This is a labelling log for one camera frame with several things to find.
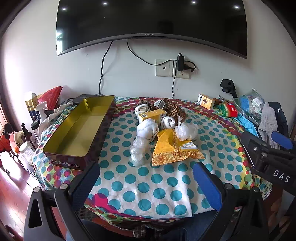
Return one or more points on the grey cloth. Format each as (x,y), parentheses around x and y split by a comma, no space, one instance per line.
(268,120)

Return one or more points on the clear bag of blue masks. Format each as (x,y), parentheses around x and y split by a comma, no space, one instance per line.
(249,104)

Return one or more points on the small brown barcode packet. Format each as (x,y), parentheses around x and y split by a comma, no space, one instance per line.
(159,104)

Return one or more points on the brown snack bag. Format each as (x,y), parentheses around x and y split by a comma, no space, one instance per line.
(173,109)

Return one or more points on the ball of twine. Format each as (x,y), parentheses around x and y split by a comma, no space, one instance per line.
(19,138)

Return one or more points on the red plastic bag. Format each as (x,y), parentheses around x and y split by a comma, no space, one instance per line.
(52,96)

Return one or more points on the yellow snack bag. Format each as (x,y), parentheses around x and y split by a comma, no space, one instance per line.
(166,144)

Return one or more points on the red green medicine box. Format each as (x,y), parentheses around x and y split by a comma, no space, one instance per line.
(230,110)

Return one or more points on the black power adapter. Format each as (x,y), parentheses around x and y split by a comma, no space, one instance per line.
(180,62)

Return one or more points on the white sock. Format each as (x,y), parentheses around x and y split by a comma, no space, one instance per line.
(167,122)
(142,108)

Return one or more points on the polka dot tablecloth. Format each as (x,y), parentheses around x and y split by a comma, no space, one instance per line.
(150,185)

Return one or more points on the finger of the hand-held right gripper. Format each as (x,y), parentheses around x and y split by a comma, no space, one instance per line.
(254,144)
(281,139)

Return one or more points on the white cloth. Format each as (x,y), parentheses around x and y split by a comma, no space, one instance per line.
(52,117)

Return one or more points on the blue yellow carton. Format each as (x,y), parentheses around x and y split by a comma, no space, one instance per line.
(31,104)

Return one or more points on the white socks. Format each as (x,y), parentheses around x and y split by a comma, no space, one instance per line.
(146,129)

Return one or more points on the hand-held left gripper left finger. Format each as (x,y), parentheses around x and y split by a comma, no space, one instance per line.
(85,183)

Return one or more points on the dark jacket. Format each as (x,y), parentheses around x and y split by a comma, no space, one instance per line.
(281,115)

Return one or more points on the white wall socket plate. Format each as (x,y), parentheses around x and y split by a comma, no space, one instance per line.
(164,68)

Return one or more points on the clear plastic bag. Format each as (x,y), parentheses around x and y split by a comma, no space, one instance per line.
(140,143)
(185,132)
(137,158)

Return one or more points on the white lidded jar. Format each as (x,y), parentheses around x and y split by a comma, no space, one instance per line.
(26,151)

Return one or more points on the blue cloth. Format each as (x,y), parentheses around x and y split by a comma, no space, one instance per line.
(247,125)

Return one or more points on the black flat screen television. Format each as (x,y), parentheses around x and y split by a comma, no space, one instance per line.
(150,16)

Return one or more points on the small yellow medicine box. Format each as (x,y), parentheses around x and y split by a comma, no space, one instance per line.
(206,101)

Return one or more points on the brown knitted item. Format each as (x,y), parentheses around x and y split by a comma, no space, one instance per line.
(145,101)

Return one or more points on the black flat device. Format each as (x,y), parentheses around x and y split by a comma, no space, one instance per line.
(81,98)

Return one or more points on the maroon tin box gold inside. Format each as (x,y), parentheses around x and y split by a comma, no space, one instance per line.
(81,129)

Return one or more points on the yellow white medicine box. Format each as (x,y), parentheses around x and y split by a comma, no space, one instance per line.
(152,115)

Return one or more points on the brown wooden figurine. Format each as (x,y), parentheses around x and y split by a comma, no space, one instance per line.
(217,100)

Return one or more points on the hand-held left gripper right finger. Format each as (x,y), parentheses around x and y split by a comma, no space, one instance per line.
(206,186)

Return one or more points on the dog in orange coat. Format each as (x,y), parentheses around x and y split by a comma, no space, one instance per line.
(5,141)

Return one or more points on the black clamp holder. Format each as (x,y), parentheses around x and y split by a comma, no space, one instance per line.
(226,84)

